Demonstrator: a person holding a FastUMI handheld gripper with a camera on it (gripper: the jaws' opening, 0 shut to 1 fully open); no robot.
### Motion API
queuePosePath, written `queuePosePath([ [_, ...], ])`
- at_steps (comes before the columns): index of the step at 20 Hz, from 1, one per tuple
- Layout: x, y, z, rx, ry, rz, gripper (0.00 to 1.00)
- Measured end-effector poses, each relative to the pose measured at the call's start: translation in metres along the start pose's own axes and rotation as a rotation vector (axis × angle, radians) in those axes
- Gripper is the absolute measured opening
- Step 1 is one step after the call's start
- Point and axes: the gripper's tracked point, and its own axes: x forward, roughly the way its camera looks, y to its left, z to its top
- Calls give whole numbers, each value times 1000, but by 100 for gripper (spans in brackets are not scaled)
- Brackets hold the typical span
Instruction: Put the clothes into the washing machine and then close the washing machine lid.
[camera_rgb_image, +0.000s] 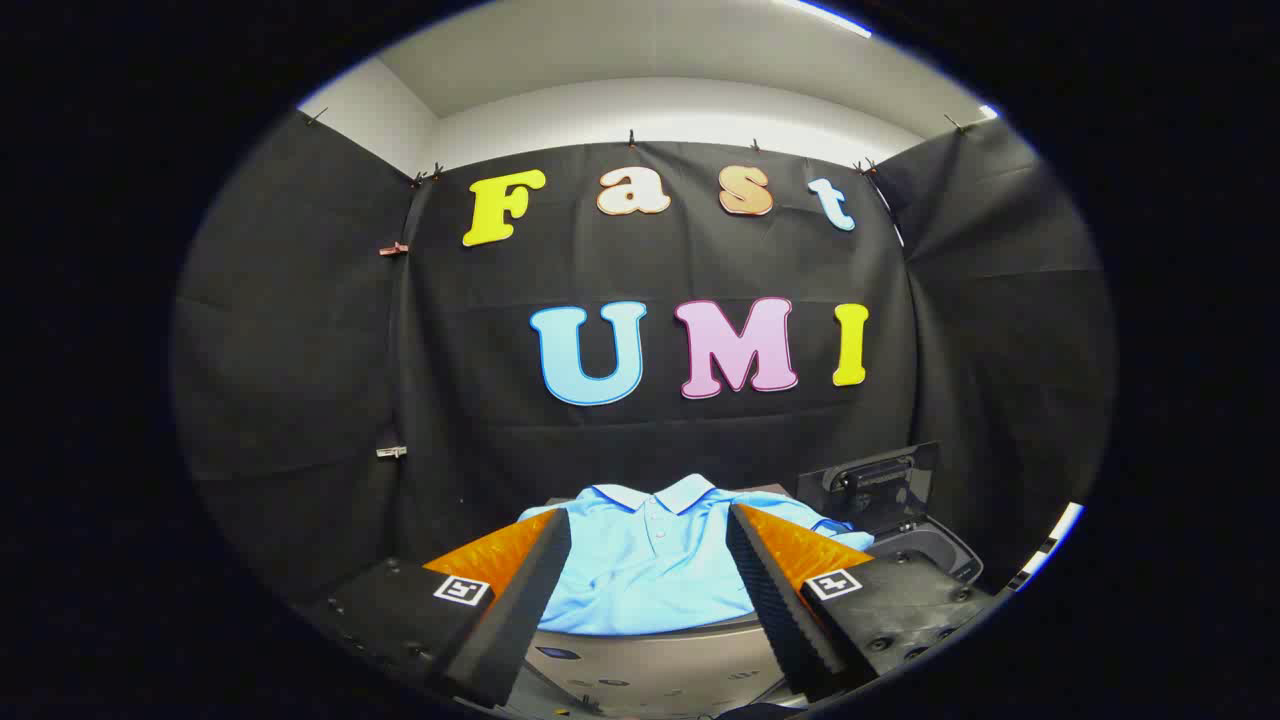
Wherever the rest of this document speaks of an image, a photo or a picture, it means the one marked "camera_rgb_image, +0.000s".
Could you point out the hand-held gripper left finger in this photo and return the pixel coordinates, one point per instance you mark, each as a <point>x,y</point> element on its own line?
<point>520,600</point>

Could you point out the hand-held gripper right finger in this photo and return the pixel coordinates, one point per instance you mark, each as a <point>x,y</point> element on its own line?
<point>775,600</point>

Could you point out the light blue polo shirt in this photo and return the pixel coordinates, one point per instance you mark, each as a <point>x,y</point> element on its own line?
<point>650,570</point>

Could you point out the grey washing machine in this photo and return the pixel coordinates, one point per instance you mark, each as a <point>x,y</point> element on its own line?
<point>930,548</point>

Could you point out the silver spring clip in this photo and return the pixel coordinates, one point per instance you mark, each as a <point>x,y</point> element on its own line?
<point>391,452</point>

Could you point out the black backdrop cloth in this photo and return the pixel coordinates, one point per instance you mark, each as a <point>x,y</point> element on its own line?
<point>480,290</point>

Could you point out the copper spring clip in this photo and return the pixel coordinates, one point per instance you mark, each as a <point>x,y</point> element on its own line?
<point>393,248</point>

